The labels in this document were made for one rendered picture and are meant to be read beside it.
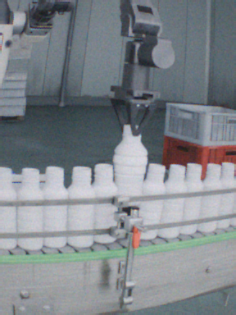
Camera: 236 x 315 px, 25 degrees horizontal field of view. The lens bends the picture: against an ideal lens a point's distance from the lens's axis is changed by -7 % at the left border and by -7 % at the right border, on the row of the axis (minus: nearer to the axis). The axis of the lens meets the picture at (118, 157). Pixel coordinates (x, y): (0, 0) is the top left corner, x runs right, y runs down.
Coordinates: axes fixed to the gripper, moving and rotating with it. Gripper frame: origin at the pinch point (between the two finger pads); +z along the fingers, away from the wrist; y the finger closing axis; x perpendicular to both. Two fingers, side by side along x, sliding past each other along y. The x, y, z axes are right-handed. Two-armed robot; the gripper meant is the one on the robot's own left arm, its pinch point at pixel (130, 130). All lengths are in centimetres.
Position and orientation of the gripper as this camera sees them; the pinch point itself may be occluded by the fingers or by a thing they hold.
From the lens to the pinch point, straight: 120.4
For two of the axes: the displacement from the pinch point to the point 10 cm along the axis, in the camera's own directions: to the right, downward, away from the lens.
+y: -5.0, -2.0, 8.4
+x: -8.6, 0.1, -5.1
